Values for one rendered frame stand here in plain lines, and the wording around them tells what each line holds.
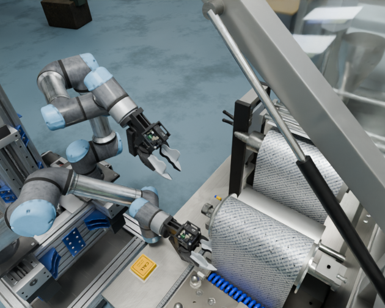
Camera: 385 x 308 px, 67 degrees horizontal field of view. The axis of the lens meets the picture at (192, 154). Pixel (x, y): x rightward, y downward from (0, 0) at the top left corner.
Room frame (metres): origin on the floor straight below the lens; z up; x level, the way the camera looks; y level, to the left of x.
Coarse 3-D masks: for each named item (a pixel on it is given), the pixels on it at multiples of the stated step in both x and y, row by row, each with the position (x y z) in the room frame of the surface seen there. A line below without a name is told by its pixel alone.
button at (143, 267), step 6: (138, 258) 0.53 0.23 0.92; (144, 258) 0.53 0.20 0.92; (138, 264) 0.51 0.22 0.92; (144, 264) 0.51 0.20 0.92; (150, 264) 0.51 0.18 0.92; (132, 270) 0.49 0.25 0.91; (138, 270) 0.49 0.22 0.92; (144, 270) 0.49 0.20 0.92; (150, 270) 0.49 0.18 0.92; (144, 276) 0.46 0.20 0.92
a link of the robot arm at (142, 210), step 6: (138, 198) 0.65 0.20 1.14; (132, 204) 0.62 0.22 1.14; (138, 204) 0.62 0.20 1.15; (144, 204) 0.62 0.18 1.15; (150, 204) 0.62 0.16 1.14; (132, 210) 0.60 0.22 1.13; (138, 210) 0.60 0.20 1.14; (144, 210) 0.59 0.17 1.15; (150, 210) 0.59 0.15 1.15; (156, 210) 0.59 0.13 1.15; (162, 210) 0.59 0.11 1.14; (138, 216) 0.58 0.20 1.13; (144, 216) 0.57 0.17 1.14; (150, 216) 0.57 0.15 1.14; (138, 222) 0.59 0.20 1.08; (144, 222) 0.56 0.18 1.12; (150, 222) 0.55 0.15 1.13; (144, 228) 0.57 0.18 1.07
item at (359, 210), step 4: (360, 204) 0.70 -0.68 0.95; (360, 208) 0.64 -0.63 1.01; (356, 212) 0.68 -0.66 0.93; (360, 212) 0.59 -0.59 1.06; (356, 216) 0.61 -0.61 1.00; (356, 220) 0.57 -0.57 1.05; (352, 224) 0.60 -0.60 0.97; (356, 224) 0.52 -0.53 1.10; (344, 244) 0.51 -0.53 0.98; (340, 248) 0.54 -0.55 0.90; (344, 248) 0.47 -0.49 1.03; (340, 252) 0.49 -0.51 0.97; (344, 252) 0.43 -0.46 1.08; (336, 260) 0.48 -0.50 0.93; (328, 292) 0.31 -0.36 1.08; (324, 300) 0.30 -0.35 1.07
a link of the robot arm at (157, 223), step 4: (160, 212) 0.58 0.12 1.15; (164, 212) 0.59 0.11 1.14; (156, 216) 0.56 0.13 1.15; (160, 216) 0.56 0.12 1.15; (164, 216) 0.56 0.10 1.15; (168, 216) 0.56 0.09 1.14; (152, 220) 0.55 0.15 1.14; (156, 220) 0.55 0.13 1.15; (160, 220) 0.55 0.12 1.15; (164, 220) 0.55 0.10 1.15; (152, 224) 0.54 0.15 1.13; (156, 224) 0.54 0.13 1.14; (160, 224) 0.53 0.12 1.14; (152, 228) 0.54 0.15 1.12; (156, 228) 0.53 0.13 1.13; (160, 228) 0.53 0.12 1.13; (156, 232) 0.52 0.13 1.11; (160, 232) 0.52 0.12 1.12
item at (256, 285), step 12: (216, 252) 0.42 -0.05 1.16; (228, 252) 0.39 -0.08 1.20; (216, 264) 0.42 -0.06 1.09; (228, 264) 0.39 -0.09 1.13; (240, 264) 0.37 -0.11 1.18; (228, 276) 0.39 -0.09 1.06; (240, 276) 0.36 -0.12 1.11; (252, 276) 0.34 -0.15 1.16; (264, 276) 0.32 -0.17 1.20; (240, 288) 0.36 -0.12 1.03; (252, 288) 0.34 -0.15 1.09; (264, 288) 0.32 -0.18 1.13; (276, 288) 0.30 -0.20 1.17; (264, 300) 0.31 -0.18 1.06; (276, 300) 0.29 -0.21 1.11
